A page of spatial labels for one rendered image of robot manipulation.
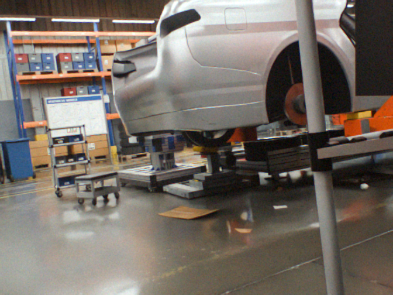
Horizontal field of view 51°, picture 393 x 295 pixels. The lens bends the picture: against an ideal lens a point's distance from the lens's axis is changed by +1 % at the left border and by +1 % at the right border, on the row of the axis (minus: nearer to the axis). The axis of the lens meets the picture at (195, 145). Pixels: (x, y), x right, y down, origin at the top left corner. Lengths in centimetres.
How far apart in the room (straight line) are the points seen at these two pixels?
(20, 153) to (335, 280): 973
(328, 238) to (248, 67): 223
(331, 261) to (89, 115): 1024
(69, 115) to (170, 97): 801
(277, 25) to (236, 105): 66
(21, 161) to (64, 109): 163
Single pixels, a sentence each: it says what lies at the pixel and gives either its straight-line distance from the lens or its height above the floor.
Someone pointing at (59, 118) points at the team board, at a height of 135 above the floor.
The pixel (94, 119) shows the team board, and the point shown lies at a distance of 1083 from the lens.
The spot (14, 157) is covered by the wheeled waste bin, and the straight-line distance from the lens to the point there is 1022.
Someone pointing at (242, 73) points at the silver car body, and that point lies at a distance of 283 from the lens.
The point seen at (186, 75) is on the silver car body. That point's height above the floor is 112.
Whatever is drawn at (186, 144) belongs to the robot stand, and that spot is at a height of 55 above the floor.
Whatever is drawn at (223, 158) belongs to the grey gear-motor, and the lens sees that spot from 497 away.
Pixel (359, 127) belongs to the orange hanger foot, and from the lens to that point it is 344.
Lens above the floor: 80
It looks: 3 degrees down
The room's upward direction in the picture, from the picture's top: 7 degrees counter-clockwise
